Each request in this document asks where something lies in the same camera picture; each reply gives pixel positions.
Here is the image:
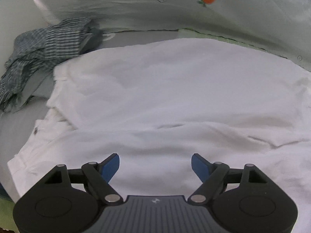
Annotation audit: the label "white trousers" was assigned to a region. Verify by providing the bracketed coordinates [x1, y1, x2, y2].
[8, 38, 310, 232]

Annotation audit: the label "grey folded garment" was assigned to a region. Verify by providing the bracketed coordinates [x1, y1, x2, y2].
[13, 59, 56, 110]

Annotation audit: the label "blue checked shirt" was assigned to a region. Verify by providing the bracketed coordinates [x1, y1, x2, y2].
[1, 17, 103, 112]

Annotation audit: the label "green grid bed sheet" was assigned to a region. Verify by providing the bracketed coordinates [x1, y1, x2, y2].
[177, 29, 268, 53]

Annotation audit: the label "white carrot print quilt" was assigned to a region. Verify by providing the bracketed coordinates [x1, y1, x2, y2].
[33, 0, 310, 70]

